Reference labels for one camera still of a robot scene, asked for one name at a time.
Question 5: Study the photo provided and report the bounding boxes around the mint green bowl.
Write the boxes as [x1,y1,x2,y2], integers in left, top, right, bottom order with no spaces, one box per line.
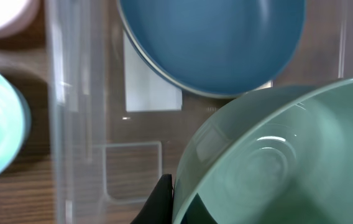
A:
[172,78,353,223]

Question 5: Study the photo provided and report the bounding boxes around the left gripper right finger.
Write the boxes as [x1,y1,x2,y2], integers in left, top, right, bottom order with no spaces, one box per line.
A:
[181,194,217,224]

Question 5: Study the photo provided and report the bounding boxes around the white label in container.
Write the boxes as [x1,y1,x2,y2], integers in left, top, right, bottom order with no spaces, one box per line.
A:
[123,34,183,112]

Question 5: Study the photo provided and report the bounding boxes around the pink bowl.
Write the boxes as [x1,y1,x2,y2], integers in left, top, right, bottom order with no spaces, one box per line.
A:
[0,0,41,39]

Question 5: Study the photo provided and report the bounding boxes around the clear plastic storage container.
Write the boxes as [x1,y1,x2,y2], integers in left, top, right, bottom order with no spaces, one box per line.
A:
[46,1,353,223]

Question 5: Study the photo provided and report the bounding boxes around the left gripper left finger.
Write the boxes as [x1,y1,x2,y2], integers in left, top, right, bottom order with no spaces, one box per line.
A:
[131,174,173,224]

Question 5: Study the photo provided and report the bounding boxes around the dark blue plate front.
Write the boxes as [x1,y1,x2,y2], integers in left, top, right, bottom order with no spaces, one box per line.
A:
[117,0,306,98]

